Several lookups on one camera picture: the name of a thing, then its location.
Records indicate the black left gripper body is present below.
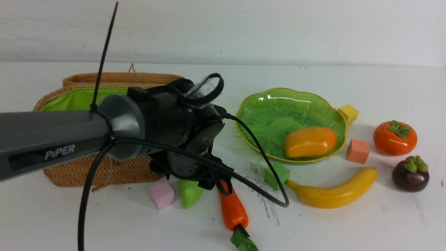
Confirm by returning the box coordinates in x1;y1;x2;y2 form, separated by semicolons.
127;78;230;190

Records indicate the light green bitter gourd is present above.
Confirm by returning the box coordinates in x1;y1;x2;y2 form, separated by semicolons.
180;180;203;210

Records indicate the orange carrot with leaves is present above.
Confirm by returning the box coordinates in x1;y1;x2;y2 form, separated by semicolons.
219;190;258;251

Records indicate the orange yellow mango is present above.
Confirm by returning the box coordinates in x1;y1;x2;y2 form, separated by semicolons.
282;127;337;159

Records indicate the yellow banana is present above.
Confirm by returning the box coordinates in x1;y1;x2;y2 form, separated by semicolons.
286;167;378;209

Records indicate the orange persimmon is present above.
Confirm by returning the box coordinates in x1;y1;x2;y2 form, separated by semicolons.
373;120;418;156

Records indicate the dark purple mangosteen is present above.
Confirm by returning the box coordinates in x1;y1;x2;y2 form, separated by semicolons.
392;155;430;192

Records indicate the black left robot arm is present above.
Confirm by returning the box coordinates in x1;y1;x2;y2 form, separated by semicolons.
0;73;231;190

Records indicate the pink foam cube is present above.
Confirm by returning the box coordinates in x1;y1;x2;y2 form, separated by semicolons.
148;178;175;211

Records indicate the woven wicker basket lid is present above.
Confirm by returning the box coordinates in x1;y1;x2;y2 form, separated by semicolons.
63;71;183;88

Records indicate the green glass leaf plate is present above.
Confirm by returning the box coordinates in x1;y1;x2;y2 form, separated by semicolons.
236;88;347;165

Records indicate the woven wicker basket green lining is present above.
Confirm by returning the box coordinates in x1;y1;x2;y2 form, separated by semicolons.
33;86;164;188

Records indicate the green foam cube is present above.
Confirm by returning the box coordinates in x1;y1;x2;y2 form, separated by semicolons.
263;162;290;191

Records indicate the yellow foam cube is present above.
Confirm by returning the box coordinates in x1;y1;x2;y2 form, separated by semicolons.
338;104;359;126

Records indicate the salmon foam cube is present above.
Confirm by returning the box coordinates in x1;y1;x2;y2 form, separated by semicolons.
347;139;370;164

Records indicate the black cable zip tie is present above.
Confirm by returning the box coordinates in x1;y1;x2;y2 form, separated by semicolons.
90;1;118;111

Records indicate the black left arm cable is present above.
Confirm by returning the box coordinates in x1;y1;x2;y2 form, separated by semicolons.
77;73;290;251

